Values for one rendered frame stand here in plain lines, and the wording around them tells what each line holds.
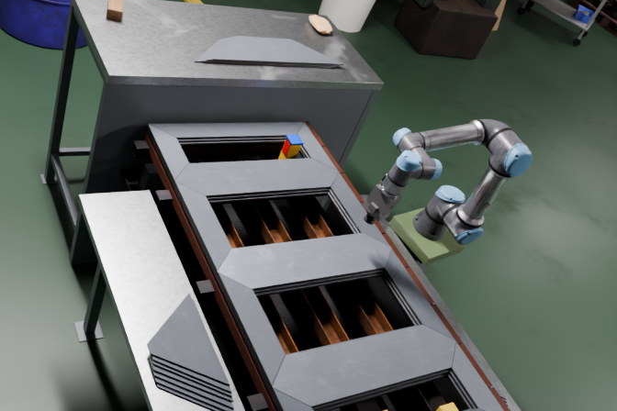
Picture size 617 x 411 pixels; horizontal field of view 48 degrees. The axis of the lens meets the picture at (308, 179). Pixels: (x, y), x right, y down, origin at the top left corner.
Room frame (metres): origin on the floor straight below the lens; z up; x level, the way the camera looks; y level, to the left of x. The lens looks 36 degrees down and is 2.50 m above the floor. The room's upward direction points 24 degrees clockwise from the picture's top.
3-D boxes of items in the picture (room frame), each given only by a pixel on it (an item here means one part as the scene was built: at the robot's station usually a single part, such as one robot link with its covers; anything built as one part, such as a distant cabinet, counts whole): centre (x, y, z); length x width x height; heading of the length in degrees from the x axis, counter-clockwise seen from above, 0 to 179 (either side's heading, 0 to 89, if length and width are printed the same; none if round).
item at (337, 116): (2.54, 0.36, 0.51); 1.30 x 0.04 x 1.01; 132
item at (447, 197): (2.48, -0.58, 0.90); 0.13 x 0.12 x 0.14; 42
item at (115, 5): (2.51, 1.02, 1.07); 0.12 x 0.06 x 0.05; 25
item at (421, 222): (2.49, -0.57, 0.78); 0.15 x 0.15 x 0.10
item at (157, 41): (2.75, 0.55, 1.03); 1.30 x 0.60 x 0.04; 132
